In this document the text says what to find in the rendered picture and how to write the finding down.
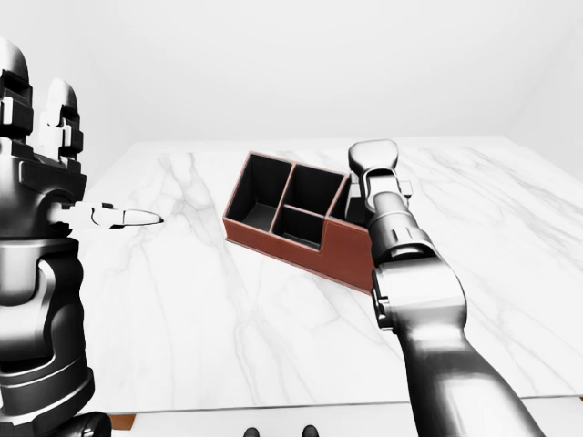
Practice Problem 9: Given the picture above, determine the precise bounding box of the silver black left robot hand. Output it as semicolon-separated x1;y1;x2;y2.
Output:
0;36;166;243

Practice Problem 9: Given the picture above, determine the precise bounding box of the red-brown desk caddy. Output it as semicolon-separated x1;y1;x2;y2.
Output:
221;150;377;298

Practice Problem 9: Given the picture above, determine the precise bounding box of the brown wooden block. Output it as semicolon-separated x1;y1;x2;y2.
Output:
108;412;138;432

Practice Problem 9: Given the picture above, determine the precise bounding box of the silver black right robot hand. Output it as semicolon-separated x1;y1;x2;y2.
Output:
348;139;435;270

